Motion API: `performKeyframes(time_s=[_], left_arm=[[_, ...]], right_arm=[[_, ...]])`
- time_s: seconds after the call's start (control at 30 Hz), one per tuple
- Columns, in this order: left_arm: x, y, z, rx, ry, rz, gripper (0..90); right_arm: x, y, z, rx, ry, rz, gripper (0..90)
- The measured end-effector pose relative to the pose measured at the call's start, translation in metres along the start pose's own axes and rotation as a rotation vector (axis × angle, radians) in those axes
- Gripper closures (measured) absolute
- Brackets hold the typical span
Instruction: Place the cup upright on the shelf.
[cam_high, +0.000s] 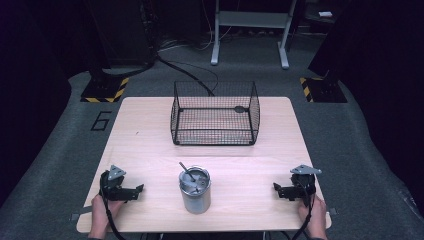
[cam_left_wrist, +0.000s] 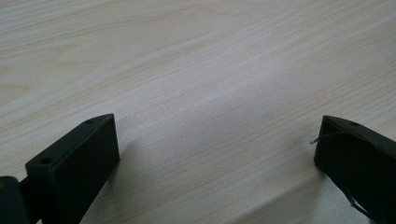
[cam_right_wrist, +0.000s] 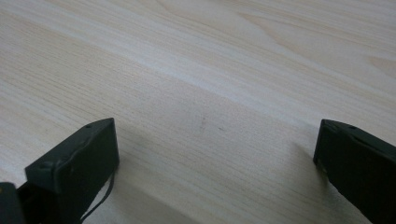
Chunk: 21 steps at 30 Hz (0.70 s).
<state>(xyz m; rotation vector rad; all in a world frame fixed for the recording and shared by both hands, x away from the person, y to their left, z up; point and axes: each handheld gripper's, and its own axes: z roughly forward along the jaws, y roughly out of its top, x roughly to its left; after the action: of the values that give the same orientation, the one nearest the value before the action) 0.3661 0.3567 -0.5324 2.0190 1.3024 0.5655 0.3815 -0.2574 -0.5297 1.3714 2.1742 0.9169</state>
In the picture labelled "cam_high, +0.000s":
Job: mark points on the grey table bracket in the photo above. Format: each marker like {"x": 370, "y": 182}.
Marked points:
{"x": 332, "y": 211}
{"x": 81, "y": 213}

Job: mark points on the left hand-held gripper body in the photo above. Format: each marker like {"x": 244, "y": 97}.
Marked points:
{"x": 111, "y": 185}

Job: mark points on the white metal desk frame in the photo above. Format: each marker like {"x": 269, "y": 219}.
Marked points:
{"x": 253, "y": 20}

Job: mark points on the black cabinet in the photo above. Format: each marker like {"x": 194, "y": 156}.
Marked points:
{"x": 120, "y": 30}

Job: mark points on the person's right hand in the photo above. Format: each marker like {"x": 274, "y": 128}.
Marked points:
{"x": 315, "y": 216}

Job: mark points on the metal spoon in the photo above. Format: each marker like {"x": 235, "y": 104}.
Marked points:
{"x": 186, "y": 171}

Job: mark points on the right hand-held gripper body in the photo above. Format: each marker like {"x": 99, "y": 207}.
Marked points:
{"x": 305, "y": 185}

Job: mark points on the person's left hand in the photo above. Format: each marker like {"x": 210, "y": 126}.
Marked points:
{"x": 101, "y": 213}

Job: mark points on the steel tumbler with lid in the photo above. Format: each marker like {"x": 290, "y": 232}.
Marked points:
{"x": 195, "y": 195}

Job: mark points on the small white box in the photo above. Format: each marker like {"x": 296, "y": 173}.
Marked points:
{"x": 325, "y": 14}

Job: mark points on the black stand base striped edge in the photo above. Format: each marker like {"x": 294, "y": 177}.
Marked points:
{"x": 323, "y": 90}
{"x": 105, "y": 90}

